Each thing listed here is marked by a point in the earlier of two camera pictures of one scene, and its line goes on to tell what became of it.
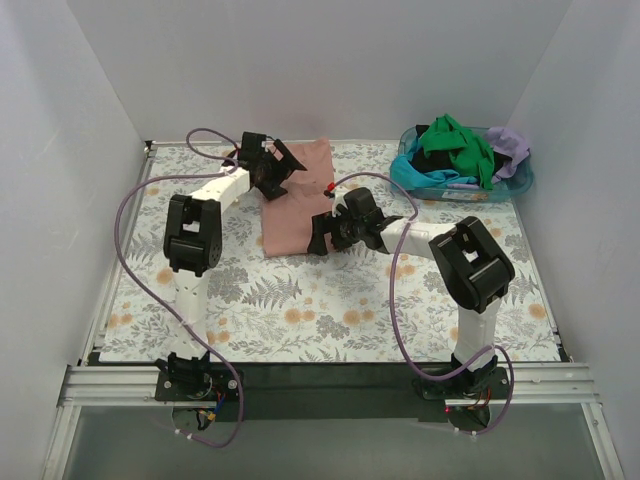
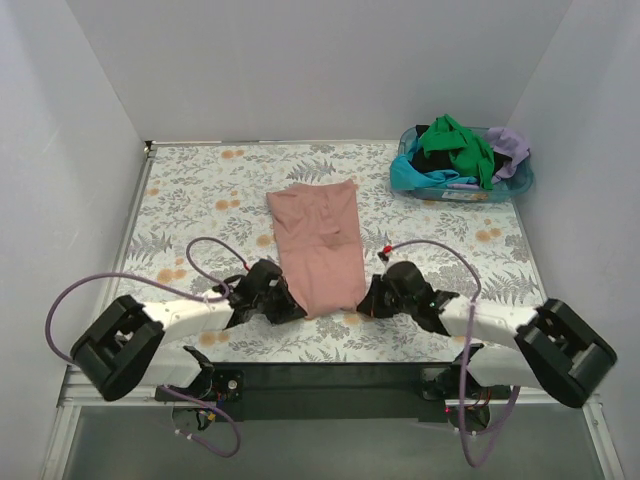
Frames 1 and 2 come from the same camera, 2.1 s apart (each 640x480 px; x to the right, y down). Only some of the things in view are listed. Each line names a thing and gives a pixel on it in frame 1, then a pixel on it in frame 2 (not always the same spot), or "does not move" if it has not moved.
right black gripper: [331, 231] to [376, 295]
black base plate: [332, 391] does not move
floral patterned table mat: [351, 306] does not move
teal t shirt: [404, 175] does not move
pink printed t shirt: [287, 219] to [318, 238]
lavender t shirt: [506, 142] does not move
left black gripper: [275, 170] to [284, 304]
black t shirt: [436, 160] does not move
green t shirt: [469, 153] does not move
